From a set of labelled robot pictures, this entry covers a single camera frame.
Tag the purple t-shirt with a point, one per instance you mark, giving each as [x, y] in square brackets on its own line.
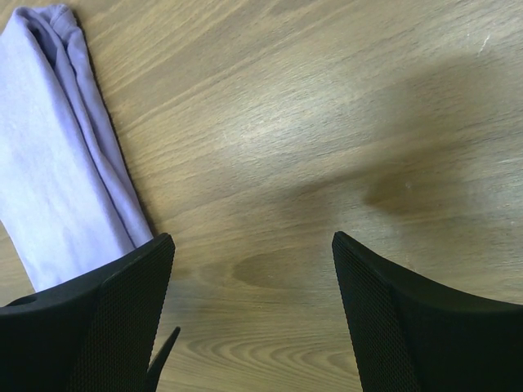
[67, 201]

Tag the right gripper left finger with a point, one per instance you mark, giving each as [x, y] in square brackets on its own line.
[92, 333]

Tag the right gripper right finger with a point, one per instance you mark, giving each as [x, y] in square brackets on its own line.
[410, 333]

